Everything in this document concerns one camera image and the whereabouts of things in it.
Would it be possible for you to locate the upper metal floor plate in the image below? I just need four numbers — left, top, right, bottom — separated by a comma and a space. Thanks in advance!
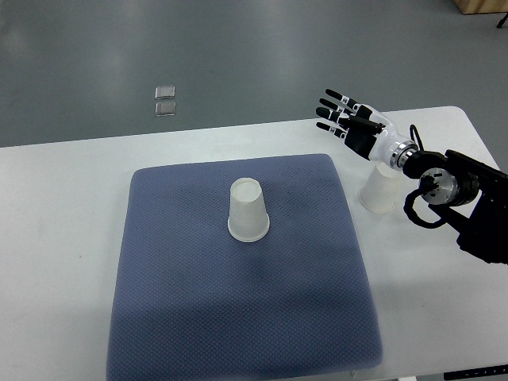
155, 85, 175, 99

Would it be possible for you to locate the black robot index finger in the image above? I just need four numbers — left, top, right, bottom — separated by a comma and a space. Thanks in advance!
325, 89, 361, 110

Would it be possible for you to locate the blue textured cushion mat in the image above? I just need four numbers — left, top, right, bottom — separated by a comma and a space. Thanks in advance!
106, 154, 383, 380

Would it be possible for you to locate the metal floor plate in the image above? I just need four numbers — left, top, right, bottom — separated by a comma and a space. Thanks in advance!
155, 85, 175, 99
155, 102, 176, 117

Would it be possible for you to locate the wooden box corner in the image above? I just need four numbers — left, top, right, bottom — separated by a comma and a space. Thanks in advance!
453, 0, 508, 15

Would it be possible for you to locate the black tripod leg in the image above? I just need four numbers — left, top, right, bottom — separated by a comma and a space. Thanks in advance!
496, 13, 508, 29

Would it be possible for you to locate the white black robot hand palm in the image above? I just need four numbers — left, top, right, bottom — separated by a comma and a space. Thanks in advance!
343, 104, 419, 167

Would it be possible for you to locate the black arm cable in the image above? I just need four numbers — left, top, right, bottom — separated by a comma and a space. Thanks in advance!
403, 124, 452, 229

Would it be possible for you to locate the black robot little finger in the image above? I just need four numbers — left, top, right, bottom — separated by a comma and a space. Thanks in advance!
316, 122, 347, 139

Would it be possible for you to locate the black table control panel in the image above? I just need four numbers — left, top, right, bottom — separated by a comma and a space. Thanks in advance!
443, 364, 508, 380

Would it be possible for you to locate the white paper cup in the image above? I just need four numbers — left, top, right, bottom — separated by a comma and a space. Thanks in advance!
358, 162, 402, 214
228, 178, 270, 243

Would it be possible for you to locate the lower metal floor plate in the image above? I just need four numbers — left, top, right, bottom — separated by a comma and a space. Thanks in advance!
155, 102, 176, 117

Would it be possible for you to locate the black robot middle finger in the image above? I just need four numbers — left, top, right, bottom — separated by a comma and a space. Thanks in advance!
319, 98, 357, 115

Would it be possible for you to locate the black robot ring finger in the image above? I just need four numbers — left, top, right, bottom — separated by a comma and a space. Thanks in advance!
316, 106, 350, 122

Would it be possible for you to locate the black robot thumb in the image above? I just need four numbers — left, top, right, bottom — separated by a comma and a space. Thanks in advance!
347, 116, 385, 133

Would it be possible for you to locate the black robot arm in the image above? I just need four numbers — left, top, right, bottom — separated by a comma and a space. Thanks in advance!
316, 89, 507, 264

